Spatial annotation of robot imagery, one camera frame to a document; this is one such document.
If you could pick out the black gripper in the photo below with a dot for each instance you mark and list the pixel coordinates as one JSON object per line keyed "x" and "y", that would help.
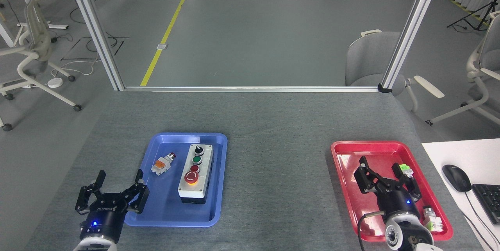
{"x": 396, "y": 202}
{"x": 103, "y": 219}

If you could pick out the grey control box with buttons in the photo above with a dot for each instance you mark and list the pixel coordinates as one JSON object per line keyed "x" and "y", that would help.
{"x": 195, "y": 182}

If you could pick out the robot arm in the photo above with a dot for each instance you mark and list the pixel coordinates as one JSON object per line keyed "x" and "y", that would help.
{"x": 93, "y": 244}
{"x": 410, "y": 233}

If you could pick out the silver floor outlet box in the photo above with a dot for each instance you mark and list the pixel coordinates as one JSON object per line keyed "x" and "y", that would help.
{"x": 162, "y": 46}

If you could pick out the red plastic tray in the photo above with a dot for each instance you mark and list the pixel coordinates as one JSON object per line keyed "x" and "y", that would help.
{"x": 347, "y": 188}

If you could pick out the blue plastic tray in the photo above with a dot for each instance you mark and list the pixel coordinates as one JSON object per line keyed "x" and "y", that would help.
{"x": 175, "y": 208}

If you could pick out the black computer mouse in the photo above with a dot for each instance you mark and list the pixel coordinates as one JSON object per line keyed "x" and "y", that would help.
{"x": 456, "y": 178}

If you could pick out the white desk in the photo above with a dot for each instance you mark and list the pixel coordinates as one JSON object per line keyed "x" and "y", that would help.
{"x": 449, "y": 153}

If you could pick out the black keyboard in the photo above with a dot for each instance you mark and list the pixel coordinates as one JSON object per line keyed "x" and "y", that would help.
{"x": 489, "y": 202}

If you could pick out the grey upholstered chair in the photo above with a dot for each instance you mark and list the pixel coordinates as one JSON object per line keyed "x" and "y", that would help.
{"x": 369, "y": 59}

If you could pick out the white chair base with caster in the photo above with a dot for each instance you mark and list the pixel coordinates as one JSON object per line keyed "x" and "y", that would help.
{"x": 6, "y": 126}

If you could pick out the round white floor device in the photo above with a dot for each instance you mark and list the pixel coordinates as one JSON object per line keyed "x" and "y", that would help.
{"x": 55, "y": 82}

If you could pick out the white office chair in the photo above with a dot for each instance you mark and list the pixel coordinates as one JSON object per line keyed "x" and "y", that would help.
{"x": 486, "y": 63}
{"x": 37, "y": 40}

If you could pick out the black tripod stand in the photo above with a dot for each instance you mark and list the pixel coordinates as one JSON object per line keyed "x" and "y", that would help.
{"x": 479, "y": 14}

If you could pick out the green white switch module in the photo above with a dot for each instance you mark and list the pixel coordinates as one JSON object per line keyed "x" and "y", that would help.
{"x": 407, "y": 170}

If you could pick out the silver green push button switch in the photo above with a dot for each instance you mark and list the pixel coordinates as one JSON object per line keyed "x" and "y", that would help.
{"x": 433, "y": 219}

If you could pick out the orange white push button switch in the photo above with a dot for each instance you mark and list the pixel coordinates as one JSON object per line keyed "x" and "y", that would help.
{"x": 161, "y": 166}

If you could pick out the silver aluminium post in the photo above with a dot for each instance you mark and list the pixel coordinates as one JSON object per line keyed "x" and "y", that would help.
{"x": 412, "y": 28}
{"x": 93, "y": 28}

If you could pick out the silver aluminium rail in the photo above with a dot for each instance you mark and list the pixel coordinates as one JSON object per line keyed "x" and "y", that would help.
{"x": 250, "y": 88}

